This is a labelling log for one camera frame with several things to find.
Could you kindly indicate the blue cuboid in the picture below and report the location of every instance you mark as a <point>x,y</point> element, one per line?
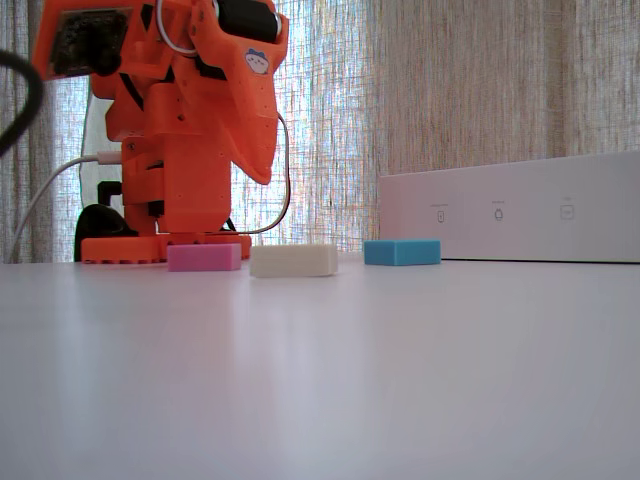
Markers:
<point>405,252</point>

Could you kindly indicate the beige woven curtain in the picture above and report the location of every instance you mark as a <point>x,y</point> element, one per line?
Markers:
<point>500,75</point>

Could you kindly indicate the wrist camera on orange mount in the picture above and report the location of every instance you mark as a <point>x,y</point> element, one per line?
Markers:
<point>85,40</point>

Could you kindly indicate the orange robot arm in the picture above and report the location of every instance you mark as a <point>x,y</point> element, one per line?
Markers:
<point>195,185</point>

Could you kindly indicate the black table clamp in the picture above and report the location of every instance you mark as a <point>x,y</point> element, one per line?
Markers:
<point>100,222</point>

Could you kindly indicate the pink cuboid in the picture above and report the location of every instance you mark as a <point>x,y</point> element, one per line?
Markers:
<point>200,258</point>

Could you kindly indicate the orange gripper with servo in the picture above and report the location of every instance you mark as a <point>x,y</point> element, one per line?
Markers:
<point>252,112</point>

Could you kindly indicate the white cuboid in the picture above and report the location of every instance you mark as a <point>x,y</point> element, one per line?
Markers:
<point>290,261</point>

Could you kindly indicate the white cardboard bin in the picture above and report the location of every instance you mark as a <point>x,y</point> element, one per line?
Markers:
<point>525,215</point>

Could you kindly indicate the white fabric panel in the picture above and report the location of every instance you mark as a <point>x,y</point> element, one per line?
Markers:
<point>95,130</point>

